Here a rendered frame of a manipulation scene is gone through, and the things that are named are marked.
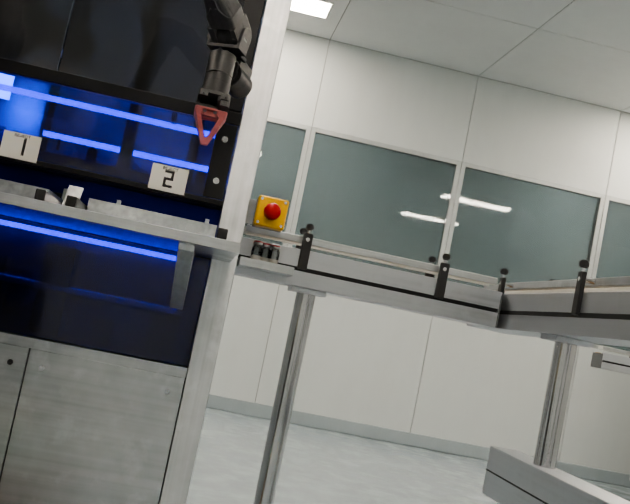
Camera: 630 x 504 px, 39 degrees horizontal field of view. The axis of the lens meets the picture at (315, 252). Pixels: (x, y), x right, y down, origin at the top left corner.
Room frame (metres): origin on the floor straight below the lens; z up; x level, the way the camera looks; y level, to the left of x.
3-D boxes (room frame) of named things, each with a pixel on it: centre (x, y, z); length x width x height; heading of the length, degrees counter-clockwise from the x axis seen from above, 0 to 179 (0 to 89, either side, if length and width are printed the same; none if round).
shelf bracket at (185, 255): (1.87, 0.27, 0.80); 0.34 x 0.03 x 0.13; 7
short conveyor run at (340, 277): (2.26, -0.14, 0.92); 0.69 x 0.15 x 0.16; 97
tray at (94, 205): (1.94, 0.36, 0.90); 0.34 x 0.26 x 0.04; 7
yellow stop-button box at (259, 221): (2.09, 0.12, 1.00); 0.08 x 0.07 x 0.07; 7
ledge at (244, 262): (2.13, 0.11, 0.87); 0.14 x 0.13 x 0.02; 7
